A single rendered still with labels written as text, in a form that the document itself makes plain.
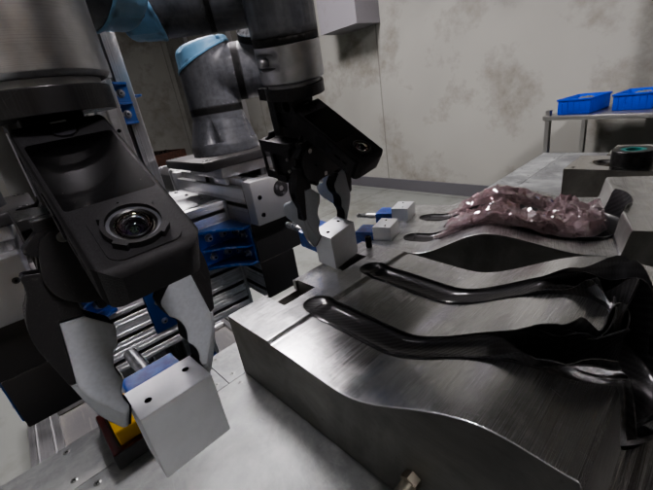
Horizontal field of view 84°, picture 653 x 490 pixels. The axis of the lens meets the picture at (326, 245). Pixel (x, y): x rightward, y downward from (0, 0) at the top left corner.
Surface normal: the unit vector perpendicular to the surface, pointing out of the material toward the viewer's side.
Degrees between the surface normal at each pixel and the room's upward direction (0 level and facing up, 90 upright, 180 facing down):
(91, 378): 90
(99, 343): 90
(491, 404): 12
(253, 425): 0
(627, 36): 90
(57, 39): 91
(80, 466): 0
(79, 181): 32
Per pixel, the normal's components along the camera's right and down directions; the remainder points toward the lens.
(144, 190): 0.21, -0.66
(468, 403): -0.36, -0.92
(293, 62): 0.25, 0.51
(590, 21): -0.74, 0.36
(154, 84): 0.66, 0.19
